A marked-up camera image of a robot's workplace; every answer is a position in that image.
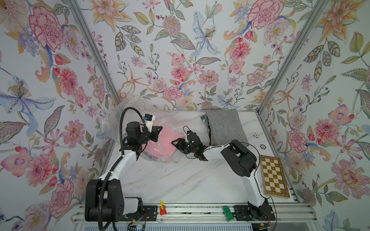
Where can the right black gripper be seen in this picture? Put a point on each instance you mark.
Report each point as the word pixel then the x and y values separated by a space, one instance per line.
pixel 181 147

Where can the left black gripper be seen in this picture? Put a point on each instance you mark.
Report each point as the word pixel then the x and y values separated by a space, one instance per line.
pixel 154 134

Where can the pink blanket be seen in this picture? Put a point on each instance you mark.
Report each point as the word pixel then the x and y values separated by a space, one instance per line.
pixel 163 150

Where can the clear plastic vacuum bag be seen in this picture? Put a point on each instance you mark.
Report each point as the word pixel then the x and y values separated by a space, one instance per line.
pixel 133 109

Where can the grey fuzzy blanket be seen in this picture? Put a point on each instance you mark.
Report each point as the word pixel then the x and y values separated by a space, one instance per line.
pixel 226 126

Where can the black smiley knitted blanket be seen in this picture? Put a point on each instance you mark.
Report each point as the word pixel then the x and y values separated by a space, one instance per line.
pixel 209 130

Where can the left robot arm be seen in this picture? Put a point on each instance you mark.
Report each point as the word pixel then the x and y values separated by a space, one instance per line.
pixel 105 201

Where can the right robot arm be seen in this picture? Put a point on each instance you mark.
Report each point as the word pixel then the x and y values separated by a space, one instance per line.
pixel 240 159

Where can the red yellow clamp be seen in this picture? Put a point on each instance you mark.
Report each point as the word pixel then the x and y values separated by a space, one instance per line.
pixel 162 209

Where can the green block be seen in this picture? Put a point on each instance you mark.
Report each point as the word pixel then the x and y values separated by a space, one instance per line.
pixel 227 213

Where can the wooden chessboard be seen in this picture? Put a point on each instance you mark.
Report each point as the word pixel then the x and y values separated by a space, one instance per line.
pixel 274 180

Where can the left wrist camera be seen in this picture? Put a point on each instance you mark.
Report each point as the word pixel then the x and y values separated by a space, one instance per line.
pixel 149 120

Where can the left aluminium corner post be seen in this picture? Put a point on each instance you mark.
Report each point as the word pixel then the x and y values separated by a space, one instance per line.
pixel 99 77

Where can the aluminium corner post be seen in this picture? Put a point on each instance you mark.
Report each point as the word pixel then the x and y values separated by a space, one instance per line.
pixel 99 77
pixel 308 26

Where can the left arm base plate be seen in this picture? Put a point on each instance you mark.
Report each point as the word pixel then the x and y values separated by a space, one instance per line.
pixel 146 213

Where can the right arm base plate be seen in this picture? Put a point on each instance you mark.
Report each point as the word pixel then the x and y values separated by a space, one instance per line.
pixel 251 213

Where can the aluminium front rail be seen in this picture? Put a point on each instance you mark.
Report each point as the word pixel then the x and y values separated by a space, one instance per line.
pixel 209 213

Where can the right aluminium corner post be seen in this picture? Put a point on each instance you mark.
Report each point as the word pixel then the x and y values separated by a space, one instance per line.
pixel 308 26

